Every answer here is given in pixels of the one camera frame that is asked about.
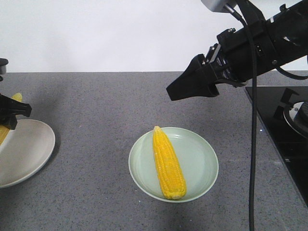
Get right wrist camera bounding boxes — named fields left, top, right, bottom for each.
left=201, top=0, right=265, bottom=27

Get black glass gas stove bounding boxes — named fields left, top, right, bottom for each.
left=257, top=86, right=308, bottom=208

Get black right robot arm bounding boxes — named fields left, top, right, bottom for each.
left=167, top=0, right=308, bottom=101

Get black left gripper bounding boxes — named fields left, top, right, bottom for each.
left=0, top=94, right=32, bottom=130

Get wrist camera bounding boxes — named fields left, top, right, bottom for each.
left=0, top=58, right=9, bottom=81
left=201, top=0, right=265, bottom=27

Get bright yellow corn cob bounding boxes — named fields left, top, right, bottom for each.
left=0, top=93, right=23, bottom=144

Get yellow corn cob white tip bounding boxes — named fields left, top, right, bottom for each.
left=153, top=126, right=187, bottom=200

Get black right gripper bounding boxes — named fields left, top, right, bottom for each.
left=167, top=20, right=278, bottom=101

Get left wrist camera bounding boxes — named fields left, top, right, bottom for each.
left=0, top=58, right=9, bottom=81

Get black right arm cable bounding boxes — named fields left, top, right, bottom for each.
left=232, top=9, right=308, bottom=231

